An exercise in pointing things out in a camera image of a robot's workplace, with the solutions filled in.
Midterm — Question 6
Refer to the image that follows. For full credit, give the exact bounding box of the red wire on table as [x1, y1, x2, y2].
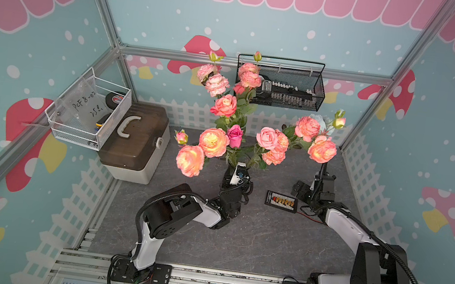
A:
[296, 209, 325, 224]

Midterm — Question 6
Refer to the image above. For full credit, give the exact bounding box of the white blue flower stem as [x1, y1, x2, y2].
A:
[317, 109, 346, 135]

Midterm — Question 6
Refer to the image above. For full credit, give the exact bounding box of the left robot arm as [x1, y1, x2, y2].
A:
[107, 171, 253, 284]

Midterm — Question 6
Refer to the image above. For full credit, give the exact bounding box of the pink rose stem bunch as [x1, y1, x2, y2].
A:
[174, 128, 234, 178]

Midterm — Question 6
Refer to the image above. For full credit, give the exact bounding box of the socket set in basket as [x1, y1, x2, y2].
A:
[256, 78, 315, 106]

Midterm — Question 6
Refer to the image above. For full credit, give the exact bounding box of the black wire mesh basket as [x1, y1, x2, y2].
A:
[237, 54, 325, 112]

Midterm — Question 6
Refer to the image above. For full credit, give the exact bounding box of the orange pink rose spray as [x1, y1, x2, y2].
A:
[256, 116, 338, 167]

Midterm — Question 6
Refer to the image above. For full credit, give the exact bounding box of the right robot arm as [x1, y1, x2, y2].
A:
[293, 164, 419, 284]

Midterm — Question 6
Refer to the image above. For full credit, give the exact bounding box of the black tape roll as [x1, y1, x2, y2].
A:
[105, 91, 125, 110]

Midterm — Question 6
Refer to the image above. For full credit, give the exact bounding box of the light pink rose stem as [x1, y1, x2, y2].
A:
[256, 127, 279, 160]

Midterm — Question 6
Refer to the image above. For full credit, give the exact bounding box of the brown lidded storage box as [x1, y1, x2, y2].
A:
[99, 103, 170, 185]

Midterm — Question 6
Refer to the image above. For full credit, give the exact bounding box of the black connector board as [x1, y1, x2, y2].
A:
[265, 190, 298, 214]

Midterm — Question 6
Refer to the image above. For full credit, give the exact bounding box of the tall pink carnation stem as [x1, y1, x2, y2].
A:
[187, 42, 267, 146]

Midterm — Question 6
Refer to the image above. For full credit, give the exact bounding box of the clear wire wall basket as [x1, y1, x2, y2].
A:
[45, 69, 132, 151]

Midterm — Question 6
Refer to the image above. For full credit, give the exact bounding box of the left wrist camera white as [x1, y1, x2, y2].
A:
[230, 162, 250, 186]

